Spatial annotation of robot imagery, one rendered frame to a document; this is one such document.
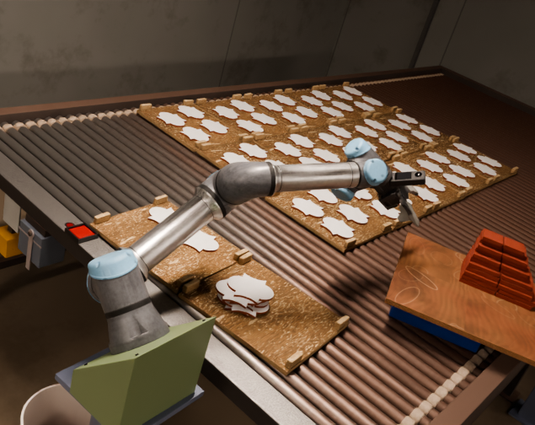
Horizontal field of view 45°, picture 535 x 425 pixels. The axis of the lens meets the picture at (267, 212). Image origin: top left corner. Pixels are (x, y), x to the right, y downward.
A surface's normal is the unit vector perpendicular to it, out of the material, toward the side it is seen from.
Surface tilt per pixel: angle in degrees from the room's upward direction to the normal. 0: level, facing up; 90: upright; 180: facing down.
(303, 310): 0
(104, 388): 90
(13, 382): 0
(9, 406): 0
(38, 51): 90
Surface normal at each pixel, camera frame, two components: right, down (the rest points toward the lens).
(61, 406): 0.33, 0.48
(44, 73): 0.75, 0.48
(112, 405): -0.61, 0.23
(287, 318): 0.26, -0.84
